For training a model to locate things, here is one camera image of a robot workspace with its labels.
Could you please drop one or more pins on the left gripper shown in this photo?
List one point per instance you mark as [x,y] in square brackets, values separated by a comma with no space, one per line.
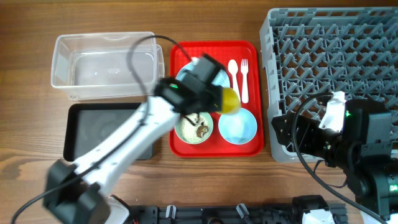
[216,106]

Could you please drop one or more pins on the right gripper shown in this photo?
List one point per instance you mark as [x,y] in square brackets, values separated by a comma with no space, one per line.
[309,127]

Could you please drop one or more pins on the green bowl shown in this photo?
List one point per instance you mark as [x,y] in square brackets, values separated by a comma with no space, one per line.
[208,133]

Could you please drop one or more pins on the yellow cup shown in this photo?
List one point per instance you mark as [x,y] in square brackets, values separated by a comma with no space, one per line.
[230,102]

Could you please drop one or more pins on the rice and food scraps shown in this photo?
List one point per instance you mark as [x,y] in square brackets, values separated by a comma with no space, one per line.
[194,129]

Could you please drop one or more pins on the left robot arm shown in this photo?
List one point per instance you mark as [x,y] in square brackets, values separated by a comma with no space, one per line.
[80,192]

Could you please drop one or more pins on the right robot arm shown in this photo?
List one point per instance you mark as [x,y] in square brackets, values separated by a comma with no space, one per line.
[362,148]

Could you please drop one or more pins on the grey dishwasher rack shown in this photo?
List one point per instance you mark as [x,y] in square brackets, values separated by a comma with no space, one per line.
[313,50]

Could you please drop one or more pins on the black waste tray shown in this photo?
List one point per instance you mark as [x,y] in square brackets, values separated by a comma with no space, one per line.
[89,124]

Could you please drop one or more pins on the light blue plate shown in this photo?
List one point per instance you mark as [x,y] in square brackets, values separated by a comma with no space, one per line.
[222,78]

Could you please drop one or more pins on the white plastic spoon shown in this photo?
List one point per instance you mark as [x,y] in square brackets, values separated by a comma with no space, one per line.
[233,70]

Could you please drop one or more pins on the light blue saucer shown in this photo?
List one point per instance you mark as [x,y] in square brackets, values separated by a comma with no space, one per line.
[238,128]

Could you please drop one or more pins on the white plastic fork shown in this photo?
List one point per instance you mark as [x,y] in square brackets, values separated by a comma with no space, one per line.
[244,71]

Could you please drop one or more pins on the red serving tray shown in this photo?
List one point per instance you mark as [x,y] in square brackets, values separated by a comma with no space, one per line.
[215,145]

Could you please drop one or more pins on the clear plastic bin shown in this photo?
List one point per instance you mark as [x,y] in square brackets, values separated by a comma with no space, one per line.
[94,66]

